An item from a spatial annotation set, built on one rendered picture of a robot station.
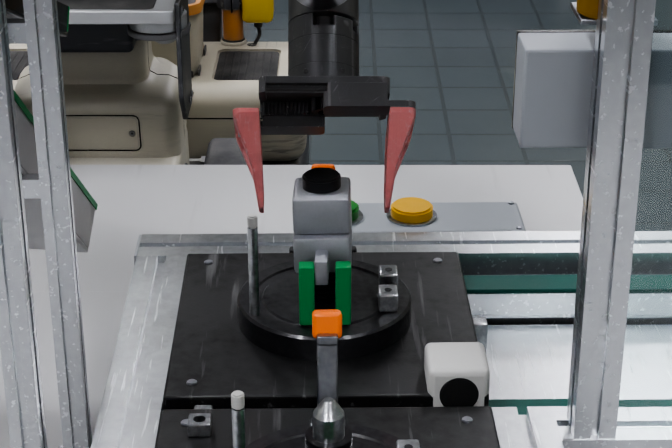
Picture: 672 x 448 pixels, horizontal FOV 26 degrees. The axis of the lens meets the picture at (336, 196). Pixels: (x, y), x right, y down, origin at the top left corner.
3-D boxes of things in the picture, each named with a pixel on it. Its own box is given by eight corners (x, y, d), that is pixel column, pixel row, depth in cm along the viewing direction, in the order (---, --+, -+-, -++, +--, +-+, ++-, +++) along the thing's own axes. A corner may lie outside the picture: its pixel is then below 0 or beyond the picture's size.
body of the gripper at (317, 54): (390, 98, 112) (388, 10, 114) (258, 98, 112) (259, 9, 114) (386, 126, 119) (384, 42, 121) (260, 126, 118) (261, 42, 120)
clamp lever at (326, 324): (312, 420, 99) (312, 309, 99) (342, 420, 99) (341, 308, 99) (312, 430, 95) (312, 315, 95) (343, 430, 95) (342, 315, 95)
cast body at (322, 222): (298, 238, 119) (295, 158, 116) (352, 237, 118) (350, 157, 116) (292, 286, 111) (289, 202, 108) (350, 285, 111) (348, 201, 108)
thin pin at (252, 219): (249, 311, 114) (247, 213, 111) (260, 311, 114) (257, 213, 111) (249, 316, 114) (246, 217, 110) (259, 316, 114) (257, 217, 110)
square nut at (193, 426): (189, 424, 103) (188, 412, 103) (212, 424, 103) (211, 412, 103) (187, 437, 102) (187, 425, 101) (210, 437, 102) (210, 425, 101)
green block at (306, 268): (299, 318, 113) (298, 260, 111) (314, 318, 113) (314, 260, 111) (299, 325, 112) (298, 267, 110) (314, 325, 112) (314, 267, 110)
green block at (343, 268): (335, 317, 113) (335, 260, 111) (350, 317, 114) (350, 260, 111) (335, 325, 112) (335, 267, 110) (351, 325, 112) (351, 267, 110)
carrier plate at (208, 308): (188, 273, 129) (187, 251, 128) (457, 270, 130) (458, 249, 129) (163, 420, 107) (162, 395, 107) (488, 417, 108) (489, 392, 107)
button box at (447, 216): (301, 257, 143) (301, 200, 141) (514, 255, 144) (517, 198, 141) (301, 290, 137) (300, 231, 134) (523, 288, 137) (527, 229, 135)
